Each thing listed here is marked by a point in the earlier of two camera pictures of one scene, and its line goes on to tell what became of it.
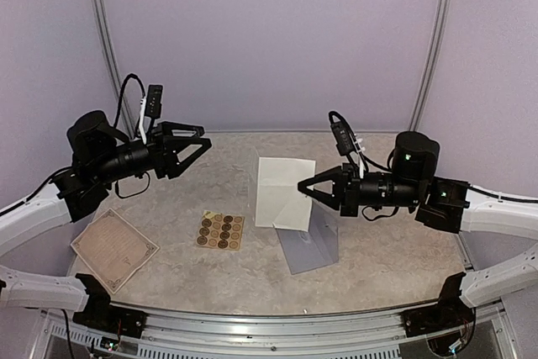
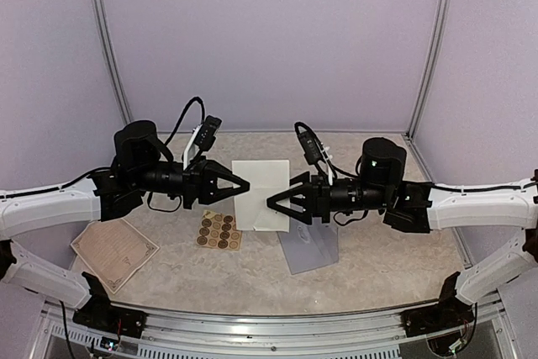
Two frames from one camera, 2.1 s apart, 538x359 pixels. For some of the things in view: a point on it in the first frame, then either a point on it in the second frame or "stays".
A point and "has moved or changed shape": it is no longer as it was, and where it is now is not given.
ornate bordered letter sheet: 114,250 stays
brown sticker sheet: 220,230 stays
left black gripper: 165,161 to 197,178
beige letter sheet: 279,200 has moved or changed shape
